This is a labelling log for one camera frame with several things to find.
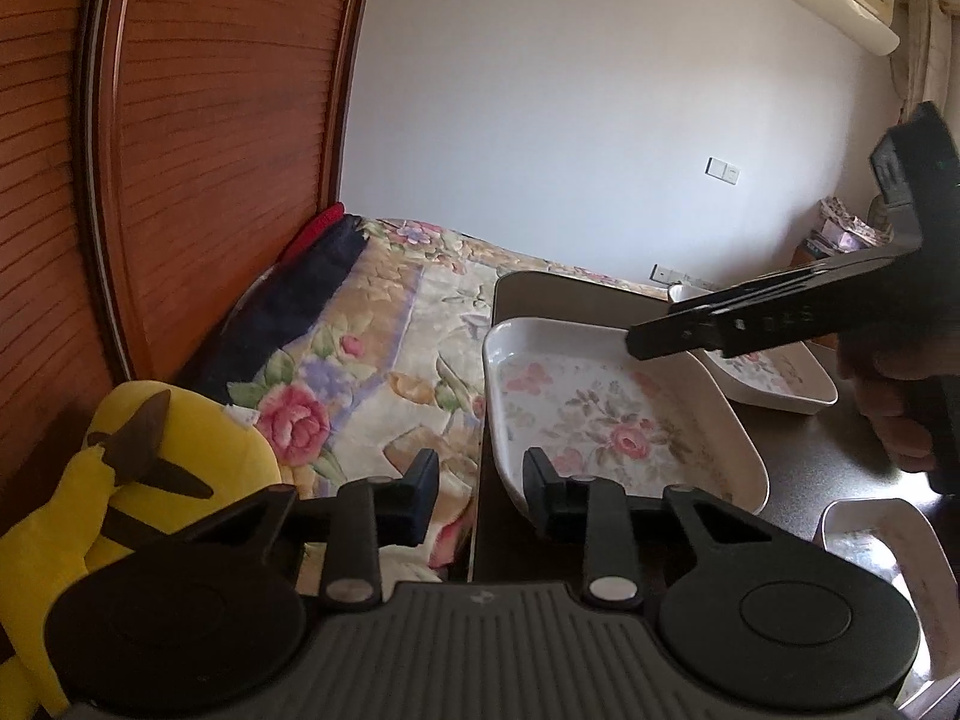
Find small floral rectangular dish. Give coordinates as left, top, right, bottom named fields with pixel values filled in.
left=667, top=283, right=839, bottom=416

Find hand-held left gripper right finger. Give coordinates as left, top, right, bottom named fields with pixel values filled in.
left=521, top=446, right=777, bottom=610

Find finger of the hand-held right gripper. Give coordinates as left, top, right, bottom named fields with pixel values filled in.
left=666, top=249, right=905, bottom=317
left=626, top=306, right=734, bottom=362

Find floral blanket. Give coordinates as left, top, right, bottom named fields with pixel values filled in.
left=225, top=217, right=676, bottom=580

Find large floral rectangular plate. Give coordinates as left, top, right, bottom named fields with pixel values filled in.
left=482, top=317, right=771, bottom=535

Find floral fabric box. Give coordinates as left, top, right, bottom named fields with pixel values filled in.
left=795, top=195, right=898, bottom=272

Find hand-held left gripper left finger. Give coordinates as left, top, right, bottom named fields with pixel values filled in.
left=176, top=448, right=443, bottom=610

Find brown wooden wardrobe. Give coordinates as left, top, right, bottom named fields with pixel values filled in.
left=0, top=0, right=380, bottom=527

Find beige curtain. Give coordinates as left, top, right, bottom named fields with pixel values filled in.
left=891, top=0, right=960, bottom=122

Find dark blue cloth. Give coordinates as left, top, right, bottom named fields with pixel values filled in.
left=180, top=213, right=370, bottom=407

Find white wall socket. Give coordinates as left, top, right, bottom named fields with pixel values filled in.
left=649, top=262, right=714, bottom=290

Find yellow plush toy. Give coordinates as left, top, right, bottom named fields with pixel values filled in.
left=0, top=381, right=283, bottom=718

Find white rectangular dish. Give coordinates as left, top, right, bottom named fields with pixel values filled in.
left=814, top=499, right=943, bottom=707

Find red cloth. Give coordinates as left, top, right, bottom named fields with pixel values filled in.
left=281, top=202, right=347, bottom=263

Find person's right hand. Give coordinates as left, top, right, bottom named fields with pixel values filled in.
left=835, top=330, right=942, bottom=475

